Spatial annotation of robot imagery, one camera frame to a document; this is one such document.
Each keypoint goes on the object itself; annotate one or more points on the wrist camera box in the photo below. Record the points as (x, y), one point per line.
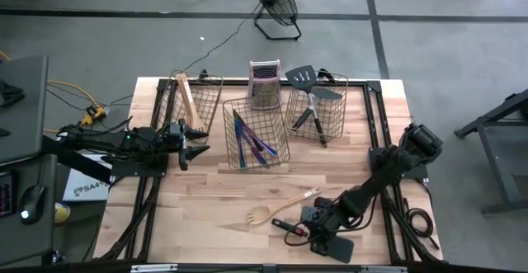
(176, 131)
(310, 215)

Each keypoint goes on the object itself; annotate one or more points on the keyboard with coloured keys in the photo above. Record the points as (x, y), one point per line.
(5, 194)

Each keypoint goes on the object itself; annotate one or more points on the yellow round object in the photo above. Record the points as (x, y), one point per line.
(62, 213)

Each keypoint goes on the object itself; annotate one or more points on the black frame clamp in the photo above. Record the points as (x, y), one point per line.
(326, 75)
(202, 74)

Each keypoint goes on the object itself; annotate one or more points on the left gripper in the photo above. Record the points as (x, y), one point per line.
(173, 146)

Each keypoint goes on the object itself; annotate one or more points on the black table frame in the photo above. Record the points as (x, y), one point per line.
(235, 82)

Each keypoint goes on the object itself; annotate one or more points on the black table knife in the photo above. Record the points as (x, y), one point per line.
(247, 129)

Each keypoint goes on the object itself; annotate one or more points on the grey desk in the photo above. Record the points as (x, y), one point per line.
(37, 240)

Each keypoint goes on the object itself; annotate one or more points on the wooden spork small label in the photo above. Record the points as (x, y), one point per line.
(257, 215)

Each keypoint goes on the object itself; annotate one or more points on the white cardboard box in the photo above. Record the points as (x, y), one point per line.
(86, 188)

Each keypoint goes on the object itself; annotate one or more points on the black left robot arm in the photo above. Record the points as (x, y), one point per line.
(103, 141)

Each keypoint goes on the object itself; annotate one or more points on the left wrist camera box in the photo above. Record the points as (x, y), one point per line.
(176, 131)

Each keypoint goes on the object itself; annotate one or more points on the grey flat panel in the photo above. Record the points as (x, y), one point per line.
(29, 112)

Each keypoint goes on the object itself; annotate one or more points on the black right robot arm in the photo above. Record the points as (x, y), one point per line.
(383, 174)

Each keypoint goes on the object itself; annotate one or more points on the silver frame bracket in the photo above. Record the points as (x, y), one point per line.
(383, 269)
(152, 268)

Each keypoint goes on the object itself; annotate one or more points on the yellow power plug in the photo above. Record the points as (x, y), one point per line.
(91, 116)

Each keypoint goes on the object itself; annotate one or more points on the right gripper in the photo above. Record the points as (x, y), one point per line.
(330, 223)

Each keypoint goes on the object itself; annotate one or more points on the black computer mouse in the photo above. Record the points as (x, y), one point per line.
(32, 200)

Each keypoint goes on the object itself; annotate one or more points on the black metal stand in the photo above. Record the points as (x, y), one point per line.
(495, 170)

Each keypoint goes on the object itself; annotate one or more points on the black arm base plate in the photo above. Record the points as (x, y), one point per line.
(418, 172)
(136, 170)

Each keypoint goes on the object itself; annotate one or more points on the black slotted spatula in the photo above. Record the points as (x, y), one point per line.
(301, 79)

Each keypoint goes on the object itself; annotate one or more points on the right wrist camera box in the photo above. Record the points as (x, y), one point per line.
(310, 215)

